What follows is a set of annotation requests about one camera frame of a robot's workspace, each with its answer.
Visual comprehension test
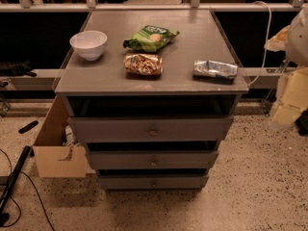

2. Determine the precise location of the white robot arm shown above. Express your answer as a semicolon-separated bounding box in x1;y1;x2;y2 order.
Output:
265;6;308;129

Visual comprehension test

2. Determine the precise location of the silver blue snack bag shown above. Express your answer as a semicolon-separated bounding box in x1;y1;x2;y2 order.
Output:
193;61;238;80

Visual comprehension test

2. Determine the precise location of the small black object on floor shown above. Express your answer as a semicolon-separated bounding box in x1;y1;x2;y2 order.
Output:
18;120;39;134

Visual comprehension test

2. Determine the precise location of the black bar on floor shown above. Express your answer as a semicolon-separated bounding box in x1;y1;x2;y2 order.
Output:
0;145;31;227

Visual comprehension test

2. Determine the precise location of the cardboard box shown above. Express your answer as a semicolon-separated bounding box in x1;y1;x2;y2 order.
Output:
33;97;88;178

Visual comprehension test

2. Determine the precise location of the white cable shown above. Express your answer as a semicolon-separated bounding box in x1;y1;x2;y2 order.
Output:
246;0;273;89

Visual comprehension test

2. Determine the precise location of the white bowl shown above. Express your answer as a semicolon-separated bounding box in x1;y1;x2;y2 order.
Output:
69;31;108;61

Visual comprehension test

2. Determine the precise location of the grey drawer cabinet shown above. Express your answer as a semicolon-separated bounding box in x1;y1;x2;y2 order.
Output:
55;10;248;179

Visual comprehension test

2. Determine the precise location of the grey top drawer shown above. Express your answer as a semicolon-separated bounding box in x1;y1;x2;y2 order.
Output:
68;115;233;143

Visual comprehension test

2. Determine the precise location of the black object on rail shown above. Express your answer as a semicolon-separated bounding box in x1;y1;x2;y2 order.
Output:
0;62;37;77

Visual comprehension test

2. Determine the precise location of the metal frame rail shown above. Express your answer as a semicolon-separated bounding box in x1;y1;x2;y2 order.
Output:
0;2;308;92

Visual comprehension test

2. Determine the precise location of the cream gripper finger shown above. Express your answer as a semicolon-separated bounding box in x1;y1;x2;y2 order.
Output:
265;26;290;52
270;68;308;128

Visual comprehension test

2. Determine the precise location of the green chip bag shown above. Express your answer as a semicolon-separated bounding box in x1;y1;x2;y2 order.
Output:
123;25;179;53

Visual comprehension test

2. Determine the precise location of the brown snack bag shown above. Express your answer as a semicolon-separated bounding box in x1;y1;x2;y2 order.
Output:
124;53;163;76

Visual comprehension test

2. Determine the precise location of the black floor cable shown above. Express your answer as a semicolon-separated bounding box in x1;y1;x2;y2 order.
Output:
0;148;56;231

